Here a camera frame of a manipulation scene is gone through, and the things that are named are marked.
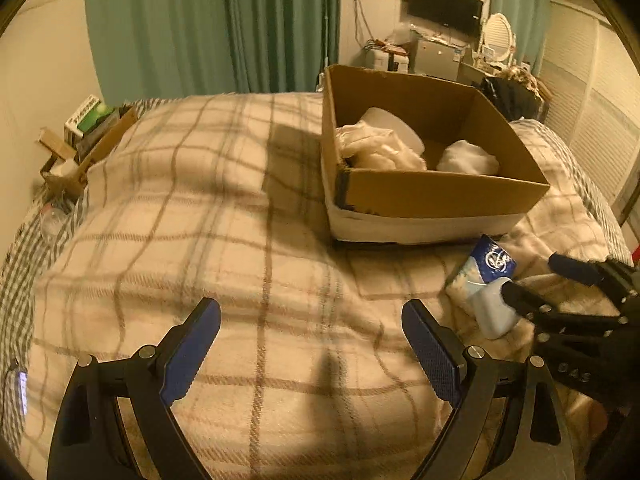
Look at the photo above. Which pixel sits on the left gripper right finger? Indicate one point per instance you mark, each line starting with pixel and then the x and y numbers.
pixel 532 440

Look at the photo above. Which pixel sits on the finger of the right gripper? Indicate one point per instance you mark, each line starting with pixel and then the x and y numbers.
pixel 551 319
pixel 611 276

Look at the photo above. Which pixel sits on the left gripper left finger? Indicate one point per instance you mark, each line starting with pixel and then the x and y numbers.
pixel 90 439

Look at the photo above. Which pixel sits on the blue white tissue pack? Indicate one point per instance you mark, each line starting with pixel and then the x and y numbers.
pixel 476 288

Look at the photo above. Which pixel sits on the white fluffy plush toy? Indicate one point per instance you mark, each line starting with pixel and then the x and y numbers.
pixel 464 157

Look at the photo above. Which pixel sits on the white lace cloth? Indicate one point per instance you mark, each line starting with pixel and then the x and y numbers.
pixel 367 147

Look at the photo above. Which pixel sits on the striped grey bedsheet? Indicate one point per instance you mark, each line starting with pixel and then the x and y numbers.
pixel 29 256

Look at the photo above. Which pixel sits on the white louvered wardrobe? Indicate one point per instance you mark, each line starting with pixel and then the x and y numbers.
pixel 595 95

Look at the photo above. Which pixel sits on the large cardboard box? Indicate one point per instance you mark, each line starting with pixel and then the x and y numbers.
pixel 422 207

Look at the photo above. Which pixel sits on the plaid beige blanket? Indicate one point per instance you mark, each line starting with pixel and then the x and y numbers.
pixel 310 376

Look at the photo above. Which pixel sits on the chair with black clothes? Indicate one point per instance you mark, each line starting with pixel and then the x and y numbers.
pixel 515 93

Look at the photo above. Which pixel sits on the oval white vanity mirror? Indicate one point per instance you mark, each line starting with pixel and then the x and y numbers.
pixel 498 38

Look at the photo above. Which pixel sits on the small cardboard box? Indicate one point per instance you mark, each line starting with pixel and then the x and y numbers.
pixel 70 180

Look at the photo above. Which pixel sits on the grey mini fridge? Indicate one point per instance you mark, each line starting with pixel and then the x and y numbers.
pixel 437 59

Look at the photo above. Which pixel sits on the white suitcase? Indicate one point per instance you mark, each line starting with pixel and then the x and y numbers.
pixel 388 61

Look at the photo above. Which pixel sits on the green curtain right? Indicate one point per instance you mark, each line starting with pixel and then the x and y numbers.
pixel 529 20

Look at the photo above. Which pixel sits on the green curtain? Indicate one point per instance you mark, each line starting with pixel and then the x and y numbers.
pixel 173 48
pixel 529 20

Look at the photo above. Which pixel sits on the green white tissue box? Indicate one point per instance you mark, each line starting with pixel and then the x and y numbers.
pixel 90 113

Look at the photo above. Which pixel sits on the green curtain left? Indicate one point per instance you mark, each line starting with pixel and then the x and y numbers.
pixel 173 48

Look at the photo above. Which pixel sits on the black wall television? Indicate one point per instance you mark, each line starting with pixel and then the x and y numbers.
pixel 464 16

